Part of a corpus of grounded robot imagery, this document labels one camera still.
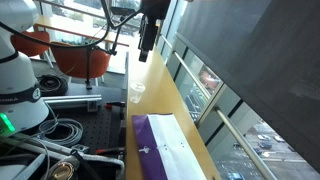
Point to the wooden background table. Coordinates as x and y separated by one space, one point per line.
46 23

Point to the clear plastic cup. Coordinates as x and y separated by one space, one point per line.
136 93

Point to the dark parked car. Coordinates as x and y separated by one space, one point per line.
265 145

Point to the purple folder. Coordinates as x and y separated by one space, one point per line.
143 133

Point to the dark grey window blind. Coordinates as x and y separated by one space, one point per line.
266 50

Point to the orange chair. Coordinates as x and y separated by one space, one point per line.
30 45
73 61

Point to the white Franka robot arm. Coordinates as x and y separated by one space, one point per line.
16 83

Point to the aluminium profile rail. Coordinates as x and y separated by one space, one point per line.
70 99

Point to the white parked car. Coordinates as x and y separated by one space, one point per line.
264 137
268 154

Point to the round brass fitting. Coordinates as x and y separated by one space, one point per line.
61 170

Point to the metal window railing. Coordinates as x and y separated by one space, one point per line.
233 130

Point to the grey window frame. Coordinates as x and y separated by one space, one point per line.
210 106

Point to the blue parked car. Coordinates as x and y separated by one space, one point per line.
236 176

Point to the black perforated breadboard plate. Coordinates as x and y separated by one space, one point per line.
96 130

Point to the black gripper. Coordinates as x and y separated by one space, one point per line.
155 8

